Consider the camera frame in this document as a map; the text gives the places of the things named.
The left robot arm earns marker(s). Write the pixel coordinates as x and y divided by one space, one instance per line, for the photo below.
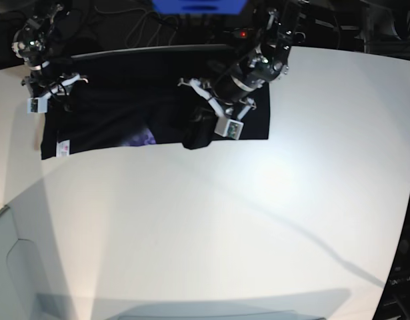
260 60

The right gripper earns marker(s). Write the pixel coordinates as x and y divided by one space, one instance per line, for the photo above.
45 80

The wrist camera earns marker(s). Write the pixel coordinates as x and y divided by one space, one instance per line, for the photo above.
229 128
37 105

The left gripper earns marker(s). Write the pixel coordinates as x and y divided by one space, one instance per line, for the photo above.
233 86

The black T-shirt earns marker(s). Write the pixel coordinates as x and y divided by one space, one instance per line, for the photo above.
133 98

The blue box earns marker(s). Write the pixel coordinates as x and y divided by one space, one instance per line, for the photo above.
221 7

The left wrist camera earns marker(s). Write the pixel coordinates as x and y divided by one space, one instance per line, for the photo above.
229 128

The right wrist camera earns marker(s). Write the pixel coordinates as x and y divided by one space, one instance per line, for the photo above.
37 105

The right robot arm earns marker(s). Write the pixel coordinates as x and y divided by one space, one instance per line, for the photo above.
33 42

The black power strip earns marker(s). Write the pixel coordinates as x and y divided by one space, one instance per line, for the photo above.
240 34

